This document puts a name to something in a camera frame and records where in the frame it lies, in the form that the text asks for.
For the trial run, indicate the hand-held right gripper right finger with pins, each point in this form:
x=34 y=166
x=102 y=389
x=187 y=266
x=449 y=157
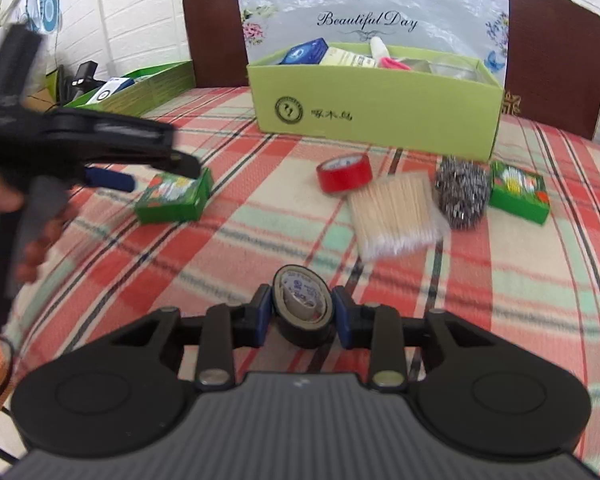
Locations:
x=341 y=317

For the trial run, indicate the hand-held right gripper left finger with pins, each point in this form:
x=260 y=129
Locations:
x=262 y=315

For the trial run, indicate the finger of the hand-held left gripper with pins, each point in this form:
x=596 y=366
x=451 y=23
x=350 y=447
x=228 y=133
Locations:
x=175 y=162
x=110 y=179

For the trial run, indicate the small green box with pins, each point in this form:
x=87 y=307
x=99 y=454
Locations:
x=172 y=200
x=520 y=200

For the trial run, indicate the black tape roll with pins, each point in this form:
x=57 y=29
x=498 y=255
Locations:
x=305 y=335

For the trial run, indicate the large green cardboard box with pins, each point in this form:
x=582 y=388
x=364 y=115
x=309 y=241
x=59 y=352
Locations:
x=380 y=110

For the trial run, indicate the person's left hand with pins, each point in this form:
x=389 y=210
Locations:
x=0 y=192

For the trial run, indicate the blue white box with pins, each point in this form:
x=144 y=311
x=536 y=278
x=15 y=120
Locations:
x=110 y=91

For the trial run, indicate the black device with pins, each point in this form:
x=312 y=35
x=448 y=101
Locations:
x=80 y=80

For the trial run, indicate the shallow green box lid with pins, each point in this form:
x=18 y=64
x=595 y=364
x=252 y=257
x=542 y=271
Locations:
x=155 y=90

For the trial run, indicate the plaid blanket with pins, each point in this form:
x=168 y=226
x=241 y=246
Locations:
x=280 y=220

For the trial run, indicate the cotton swab pack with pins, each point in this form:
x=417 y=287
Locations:
x=395 y=215

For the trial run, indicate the red tape roll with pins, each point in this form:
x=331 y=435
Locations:
x=345 y=177

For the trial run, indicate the blue medicine box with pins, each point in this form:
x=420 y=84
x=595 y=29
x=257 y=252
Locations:
x=305 y=52

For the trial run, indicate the steel wool scourer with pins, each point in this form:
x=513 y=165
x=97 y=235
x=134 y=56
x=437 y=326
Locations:
x=462 y=192

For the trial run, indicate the yellow box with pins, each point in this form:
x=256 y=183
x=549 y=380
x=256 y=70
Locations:
x=350 y=57

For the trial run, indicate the brown headboard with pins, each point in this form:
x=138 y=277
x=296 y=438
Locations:
x=555 y=60

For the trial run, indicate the blue round wall sticker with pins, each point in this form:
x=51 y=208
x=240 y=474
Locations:
x=47 y=7

